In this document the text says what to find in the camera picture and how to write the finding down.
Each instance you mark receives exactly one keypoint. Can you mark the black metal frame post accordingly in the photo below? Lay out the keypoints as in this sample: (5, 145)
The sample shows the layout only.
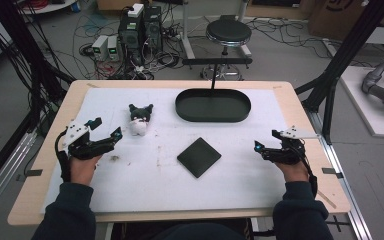
(343, 53)

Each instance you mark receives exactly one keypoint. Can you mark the grey power supply unit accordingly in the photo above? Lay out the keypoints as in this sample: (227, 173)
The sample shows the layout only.
(112, 48)
(100, 46)

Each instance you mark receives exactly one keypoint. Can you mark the black oval tray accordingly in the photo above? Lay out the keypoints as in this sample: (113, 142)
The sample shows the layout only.
(212, 106)

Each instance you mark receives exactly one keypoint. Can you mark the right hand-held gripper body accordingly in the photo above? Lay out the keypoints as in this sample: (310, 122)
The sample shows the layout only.
(288, 151)

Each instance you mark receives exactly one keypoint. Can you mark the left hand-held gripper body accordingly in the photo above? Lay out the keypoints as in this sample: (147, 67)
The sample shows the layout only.
(80, 146)

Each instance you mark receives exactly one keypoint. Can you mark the white table mat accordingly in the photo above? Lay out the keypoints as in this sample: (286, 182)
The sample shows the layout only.
(166, 193)

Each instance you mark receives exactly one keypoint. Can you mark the black square pad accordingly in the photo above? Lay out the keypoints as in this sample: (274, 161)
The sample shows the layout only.
(199, 157)

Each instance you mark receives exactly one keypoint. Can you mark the cardboard box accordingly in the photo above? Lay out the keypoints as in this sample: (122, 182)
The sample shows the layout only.
(333, 16)

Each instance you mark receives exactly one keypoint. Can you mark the black round stool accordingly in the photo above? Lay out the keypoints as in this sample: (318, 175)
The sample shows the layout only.
(228, 33)

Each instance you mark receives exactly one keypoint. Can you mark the black and white plush dog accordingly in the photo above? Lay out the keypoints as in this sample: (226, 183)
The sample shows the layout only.
(139, 120)

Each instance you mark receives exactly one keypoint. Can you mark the black computer tower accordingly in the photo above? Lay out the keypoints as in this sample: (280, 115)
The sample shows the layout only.
(153, 28)
(130, 36)

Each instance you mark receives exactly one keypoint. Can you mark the aluminium rail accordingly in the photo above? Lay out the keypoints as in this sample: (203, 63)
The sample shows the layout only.
(3, 173)
(345, 180)

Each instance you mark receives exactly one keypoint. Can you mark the person's left hand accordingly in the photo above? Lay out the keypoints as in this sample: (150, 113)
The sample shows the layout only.
(83, 170)

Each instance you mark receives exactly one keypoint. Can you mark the person's right hand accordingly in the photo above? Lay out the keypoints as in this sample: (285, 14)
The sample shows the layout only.
(293, 172)

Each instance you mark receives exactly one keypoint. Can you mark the white platform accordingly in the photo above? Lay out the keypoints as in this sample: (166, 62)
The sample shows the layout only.
(363, 110)

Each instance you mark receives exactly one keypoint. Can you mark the white adapter box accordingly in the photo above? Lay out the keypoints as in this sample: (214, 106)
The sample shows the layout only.
(135, 10)

